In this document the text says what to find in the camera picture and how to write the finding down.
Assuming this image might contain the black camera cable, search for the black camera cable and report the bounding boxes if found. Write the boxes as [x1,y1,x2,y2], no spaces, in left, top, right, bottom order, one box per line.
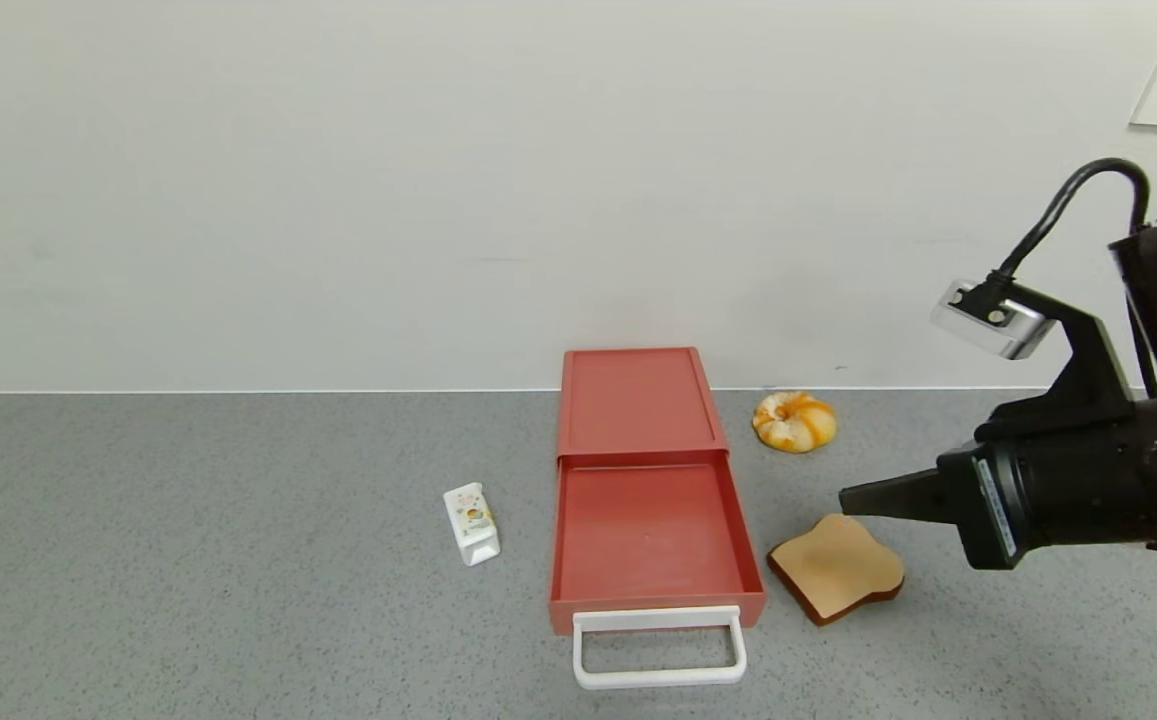
[983,158,1154,301]

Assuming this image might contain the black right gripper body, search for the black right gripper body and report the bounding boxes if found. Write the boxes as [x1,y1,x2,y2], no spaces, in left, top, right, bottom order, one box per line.
[936,397,1157,572]

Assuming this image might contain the orange swirl bagel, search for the orange swirl bagel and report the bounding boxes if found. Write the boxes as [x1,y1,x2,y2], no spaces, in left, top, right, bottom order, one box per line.
[752,391,837,454]

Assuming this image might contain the toast slice with brown crust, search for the toast slice with brown crust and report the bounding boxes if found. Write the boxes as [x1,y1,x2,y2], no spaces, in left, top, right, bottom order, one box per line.
[766,513,906,627]

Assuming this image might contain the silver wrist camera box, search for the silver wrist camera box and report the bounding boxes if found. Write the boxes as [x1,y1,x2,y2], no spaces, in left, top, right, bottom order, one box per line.
[930,280,1057,361]

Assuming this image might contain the small white printed carton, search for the small white printed carton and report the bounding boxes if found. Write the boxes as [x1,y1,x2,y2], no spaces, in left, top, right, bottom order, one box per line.
[444,483,502,567]

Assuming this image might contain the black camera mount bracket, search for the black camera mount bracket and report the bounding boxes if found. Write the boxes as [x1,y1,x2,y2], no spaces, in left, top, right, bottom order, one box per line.
[974,285,1139,446]

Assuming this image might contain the red drawer with white handle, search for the red drawer with white handle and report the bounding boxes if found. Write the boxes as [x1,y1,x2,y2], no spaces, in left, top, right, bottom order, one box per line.
[548,450,769,691]

